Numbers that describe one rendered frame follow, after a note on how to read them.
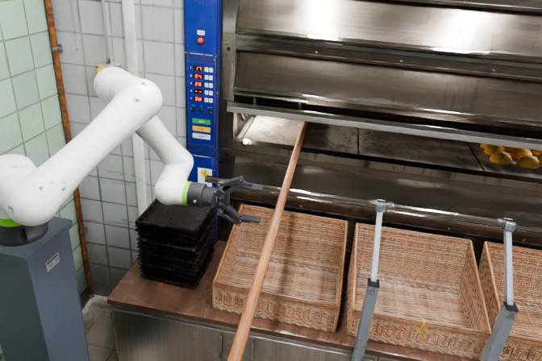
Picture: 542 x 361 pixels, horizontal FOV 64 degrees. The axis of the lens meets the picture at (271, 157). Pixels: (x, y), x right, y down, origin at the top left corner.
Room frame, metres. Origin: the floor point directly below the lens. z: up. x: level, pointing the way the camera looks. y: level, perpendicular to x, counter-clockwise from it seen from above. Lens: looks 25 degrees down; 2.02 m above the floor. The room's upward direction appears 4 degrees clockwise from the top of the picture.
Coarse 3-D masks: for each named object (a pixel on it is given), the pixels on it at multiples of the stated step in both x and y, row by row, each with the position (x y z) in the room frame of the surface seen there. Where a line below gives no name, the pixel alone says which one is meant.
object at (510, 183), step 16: (240, 144) 1.93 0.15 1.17; (256, 144) 1.93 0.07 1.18; (272, 144) 1.94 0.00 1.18; (320, 160) 1.87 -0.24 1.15; (336, 160) 1.86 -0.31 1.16; (352, 160) 1.84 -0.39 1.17; (368, 160) 1.84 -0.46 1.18; (384, 160) 1.85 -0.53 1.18; (400, 160) 1.86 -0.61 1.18; (432, 176) 1.79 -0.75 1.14; (448, 176) 1.78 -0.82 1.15; (464, 176) 1.77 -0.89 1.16; (480, 176) 1.76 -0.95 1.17; (496, 176) 1.76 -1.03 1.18; (512, 176) 1.77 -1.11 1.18
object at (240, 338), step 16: (304, 128) 2.12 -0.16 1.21; (288, 176) 1.56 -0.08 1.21; (272, 224) 1.21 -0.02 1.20; (272, 240) 1.13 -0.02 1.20; (256, 272) 0.97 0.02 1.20; (256, 288) 0.90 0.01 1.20; (256, 304) 0.86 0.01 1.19; (240, 320) 0.79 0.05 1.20; (240, 336) 0.74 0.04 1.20; (240, 352) 0.70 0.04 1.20
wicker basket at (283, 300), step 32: (256, 224) 1.86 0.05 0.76; (288, 224) 1.84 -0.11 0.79; (320, 224) 1.82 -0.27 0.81; (224, 256) 1.58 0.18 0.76; (256, 256) 1.81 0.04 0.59; (288, 256) 1.79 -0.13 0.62; (320, 256) 1.77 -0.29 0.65; (224, 288) 1.43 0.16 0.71; (288, 288) 1.59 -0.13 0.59; (320, 288) 1.61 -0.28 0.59; (288, 320) 1.38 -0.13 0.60; (320, 320) 1.36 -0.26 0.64
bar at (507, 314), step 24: (288, 192) 1.51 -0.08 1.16; (312, 192) 1.51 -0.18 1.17; (456, 216) 1.42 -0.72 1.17; (480, 216) 1.41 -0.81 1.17; (504, 240) 1.37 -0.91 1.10; (504, 264) 1.31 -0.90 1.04; (504, 288) 1.25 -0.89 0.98; (504, 312) 1.17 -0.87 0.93; (360, 336) 1.24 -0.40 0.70; (504, 336) 1.16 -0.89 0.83; (360, 360) 1.23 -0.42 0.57
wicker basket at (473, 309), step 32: (352, 256) 1.67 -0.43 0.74; (384, 256) 1.74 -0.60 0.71; (448, 256) 1.71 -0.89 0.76; (352, 288) 1.44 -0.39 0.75; (384, 288) 1.64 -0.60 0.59; (416, 288) 1.65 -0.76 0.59; (448, 288) 1.66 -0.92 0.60; (480, 288) 1.46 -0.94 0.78; (352, 320) 1.42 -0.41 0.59; (384, 320) 1.32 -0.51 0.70; (416, 320) 1.31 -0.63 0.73; (448, 320) 1.46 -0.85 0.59; (480, 320) 1.37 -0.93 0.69; (448, 352) 1.28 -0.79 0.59; (480, 352) 1.26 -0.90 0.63
